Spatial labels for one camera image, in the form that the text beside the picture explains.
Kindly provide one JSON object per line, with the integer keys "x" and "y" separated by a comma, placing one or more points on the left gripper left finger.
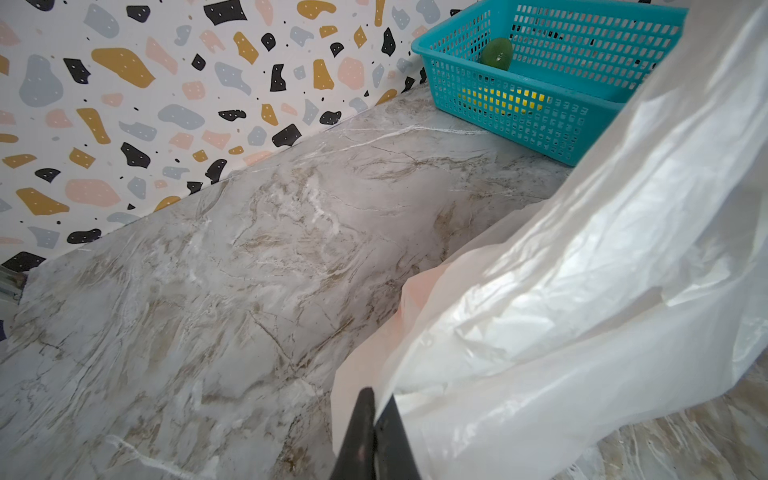
{"x": 356, "y": 457}

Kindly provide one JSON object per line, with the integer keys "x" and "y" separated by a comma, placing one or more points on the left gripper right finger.
{"x": 393, "y": 457}

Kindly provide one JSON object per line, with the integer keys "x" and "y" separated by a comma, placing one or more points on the white plastic bag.
{"x": 637, "y": 290}

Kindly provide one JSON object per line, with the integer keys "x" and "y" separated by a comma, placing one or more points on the teal plastic basket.
{"x": 591, "y": 57}

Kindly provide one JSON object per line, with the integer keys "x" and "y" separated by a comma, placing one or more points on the green round fruit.
{"x": 498, "y": 53}

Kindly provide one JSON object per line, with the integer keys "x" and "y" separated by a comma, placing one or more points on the yellow banana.
{"x": 487, "y": 101}

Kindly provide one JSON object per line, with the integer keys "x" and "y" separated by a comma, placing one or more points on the left aluminium corner post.
{"x": 12, "y": 284}

